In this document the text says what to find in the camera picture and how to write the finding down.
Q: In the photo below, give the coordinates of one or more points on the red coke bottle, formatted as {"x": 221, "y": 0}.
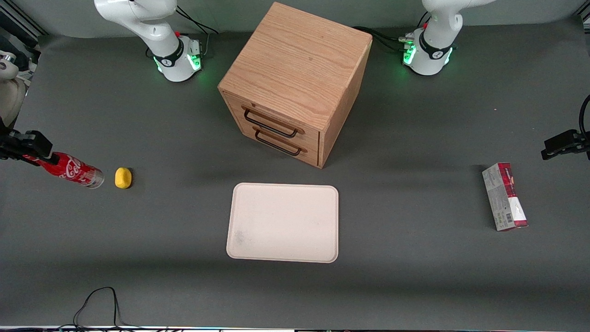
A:
{"x": 71, "y": 169}

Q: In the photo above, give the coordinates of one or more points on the white round fixture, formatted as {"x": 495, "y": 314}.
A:
{"x": 7, "y": 67}

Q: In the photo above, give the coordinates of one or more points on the aluminium frame post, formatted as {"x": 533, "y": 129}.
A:
{"x": 20, "y": 20}
{"x": 583, "y": 9}

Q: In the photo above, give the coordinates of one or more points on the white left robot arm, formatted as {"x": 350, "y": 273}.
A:
{"x": 435, "y": 46}

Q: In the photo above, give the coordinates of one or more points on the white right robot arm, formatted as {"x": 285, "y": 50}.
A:
{"x": 138, "y": 14}

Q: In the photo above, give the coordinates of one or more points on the red and grey carton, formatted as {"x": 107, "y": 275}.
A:
{"x": 504, "y": 196}

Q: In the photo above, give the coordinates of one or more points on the cream rectangular tray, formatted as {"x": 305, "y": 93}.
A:
{"x": 283, "y": 223}

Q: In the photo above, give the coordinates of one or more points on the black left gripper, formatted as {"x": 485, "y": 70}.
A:
{"x": 563, "y": 142}

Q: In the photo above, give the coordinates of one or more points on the yellow lemon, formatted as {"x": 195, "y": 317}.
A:
{"x": 123, "y": 178}

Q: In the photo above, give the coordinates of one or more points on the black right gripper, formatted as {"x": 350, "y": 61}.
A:
{"x": 24, "y": 144}

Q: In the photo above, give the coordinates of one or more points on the wooden drawer cabinet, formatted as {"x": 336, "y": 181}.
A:
{"x": 299, "y": 60}

